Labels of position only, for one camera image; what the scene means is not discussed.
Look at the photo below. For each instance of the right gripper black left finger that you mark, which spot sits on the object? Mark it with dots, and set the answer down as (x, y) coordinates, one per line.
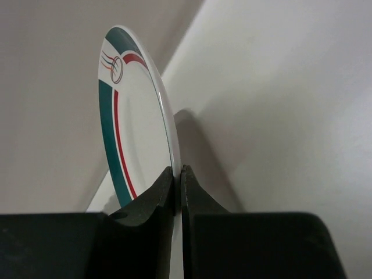
(143, 249)

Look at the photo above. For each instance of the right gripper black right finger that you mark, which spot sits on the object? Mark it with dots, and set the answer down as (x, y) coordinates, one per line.
(209, 247)

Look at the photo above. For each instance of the white plate green red rim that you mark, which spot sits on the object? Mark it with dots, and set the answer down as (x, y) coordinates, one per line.
(138, 127)

